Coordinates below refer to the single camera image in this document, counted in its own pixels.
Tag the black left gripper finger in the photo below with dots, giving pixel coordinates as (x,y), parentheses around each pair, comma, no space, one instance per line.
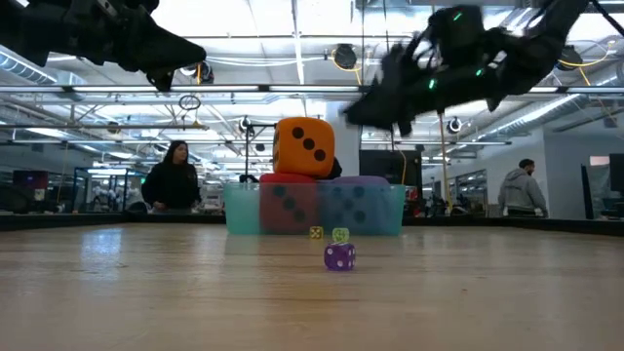
(161,49)
(161,80)

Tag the purple foam die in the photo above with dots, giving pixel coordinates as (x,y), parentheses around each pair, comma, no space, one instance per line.
(375,214)

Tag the orange foam die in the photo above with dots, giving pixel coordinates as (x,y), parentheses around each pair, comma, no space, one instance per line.
(292,161)

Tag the small yellow-green translucent die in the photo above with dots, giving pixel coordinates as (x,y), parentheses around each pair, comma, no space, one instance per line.
(341,235)

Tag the small yellow die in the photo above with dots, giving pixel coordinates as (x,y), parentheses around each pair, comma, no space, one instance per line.
(316,232)

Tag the small purple die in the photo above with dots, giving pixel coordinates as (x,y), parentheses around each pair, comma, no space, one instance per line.
(339,256)

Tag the red foam die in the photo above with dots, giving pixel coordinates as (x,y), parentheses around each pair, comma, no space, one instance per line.
(273,214)

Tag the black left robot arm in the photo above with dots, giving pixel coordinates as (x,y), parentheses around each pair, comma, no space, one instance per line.
(12,29)

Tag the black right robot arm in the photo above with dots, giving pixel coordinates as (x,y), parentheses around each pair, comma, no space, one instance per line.
(536,44)

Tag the black cabinet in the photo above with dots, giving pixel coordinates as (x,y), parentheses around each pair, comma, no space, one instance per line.
(385,166)

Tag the long ceiling light bar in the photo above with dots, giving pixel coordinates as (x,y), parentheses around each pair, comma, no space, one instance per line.
(292,89)

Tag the person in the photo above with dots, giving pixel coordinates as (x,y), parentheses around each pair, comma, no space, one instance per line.
(170,185)
(521,192)

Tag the teal plastic bin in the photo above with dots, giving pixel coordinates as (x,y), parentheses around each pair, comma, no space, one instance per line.
(241,209)

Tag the maroon display screen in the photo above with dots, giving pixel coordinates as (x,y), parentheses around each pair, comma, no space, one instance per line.
(30,179)

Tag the black display screen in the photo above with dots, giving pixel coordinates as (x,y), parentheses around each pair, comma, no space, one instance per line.
(617,173)

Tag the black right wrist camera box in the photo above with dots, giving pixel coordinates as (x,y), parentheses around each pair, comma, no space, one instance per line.
(456,29)

